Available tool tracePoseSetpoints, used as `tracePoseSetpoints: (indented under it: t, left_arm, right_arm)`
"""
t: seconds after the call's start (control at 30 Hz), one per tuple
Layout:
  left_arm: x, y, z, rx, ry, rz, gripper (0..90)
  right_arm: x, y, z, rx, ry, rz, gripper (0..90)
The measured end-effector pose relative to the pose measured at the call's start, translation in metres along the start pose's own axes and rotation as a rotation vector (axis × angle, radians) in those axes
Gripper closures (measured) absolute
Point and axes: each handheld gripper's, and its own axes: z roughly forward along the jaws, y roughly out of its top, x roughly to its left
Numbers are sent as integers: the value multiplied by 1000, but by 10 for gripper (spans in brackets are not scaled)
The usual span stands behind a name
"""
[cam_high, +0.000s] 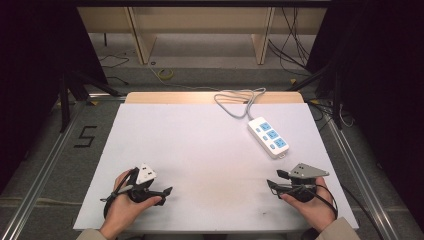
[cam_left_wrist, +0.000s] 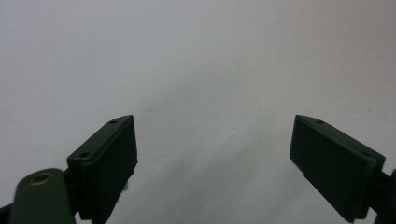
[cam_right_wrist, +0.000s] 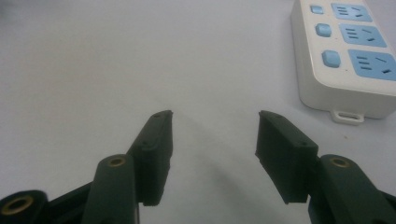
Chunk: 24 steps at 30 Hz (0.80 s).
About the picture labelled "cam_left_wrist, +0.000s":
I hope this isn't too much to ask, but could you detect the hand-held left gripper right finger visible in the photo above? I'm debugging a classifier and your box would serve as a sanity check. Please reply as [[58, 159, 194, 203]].
[[289, 114, 387, 224]]

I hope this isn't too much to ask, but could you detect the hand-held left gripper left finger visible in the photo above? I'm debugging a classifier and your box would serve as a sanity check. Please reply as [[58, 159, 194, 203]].
[[66, 114, 139, 224]]

